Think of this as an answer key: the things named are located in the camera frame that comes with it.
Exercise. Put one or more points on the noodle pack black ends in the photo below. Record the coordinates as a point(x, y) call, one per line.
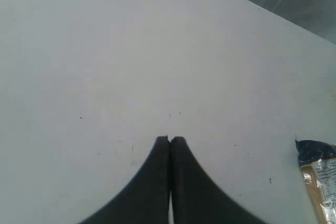
point(316, 161)

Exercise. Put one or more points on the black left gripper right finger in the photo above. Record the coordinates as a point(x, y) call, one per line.
point(195, 197)

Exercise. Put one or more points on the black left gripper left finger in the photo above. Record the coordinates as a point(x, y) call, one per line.
point(146, 198)

